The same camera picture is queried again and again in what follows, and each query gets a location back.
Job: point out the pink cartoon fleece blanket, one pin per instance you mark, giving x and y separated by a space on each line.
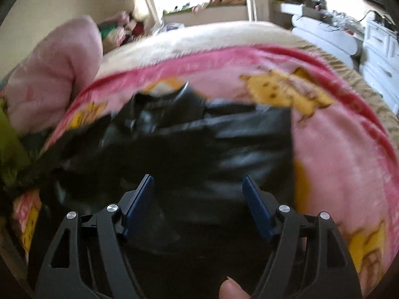
344 161

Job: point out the pink quilted duvet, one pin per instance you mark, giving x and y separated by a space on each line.
42 87

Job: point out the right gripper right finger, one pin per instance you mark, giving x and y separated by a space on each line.
309 257

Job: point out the green cloth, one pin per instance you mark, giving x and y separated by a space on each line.
14 157

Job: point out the black leather jacket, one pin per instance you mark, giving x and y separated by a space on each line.
198 228

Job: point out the white dresser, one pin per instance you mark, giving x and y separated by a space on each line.
379 62

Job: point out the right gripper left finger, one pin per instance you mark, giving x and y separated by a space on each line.
85 258

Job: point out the clothes pile at window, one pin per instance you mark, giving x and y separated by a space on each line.
197 6

